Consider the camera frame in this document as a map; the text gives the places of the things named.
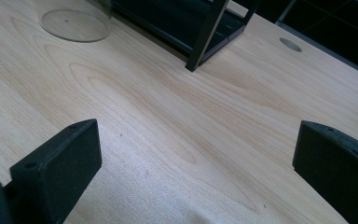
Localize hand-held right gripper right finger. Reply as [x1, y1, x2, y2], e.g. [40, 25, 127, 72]
[292, 119, 358, 224]

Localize black metal rack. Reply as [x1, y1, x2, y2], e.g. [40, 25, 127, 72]
[111, 0, 261, 73]

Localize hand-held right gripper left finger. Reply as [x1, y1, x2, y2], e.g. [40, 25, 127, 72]
[9, 118, 103, 224]

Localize grey round cable hole cover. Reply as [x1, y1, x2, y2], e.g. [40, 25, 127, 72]
[279, 37, 303, 53]

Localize clear glass cup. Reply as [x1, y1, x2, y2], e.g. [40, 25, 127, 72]
[39, 0, 113, 44]

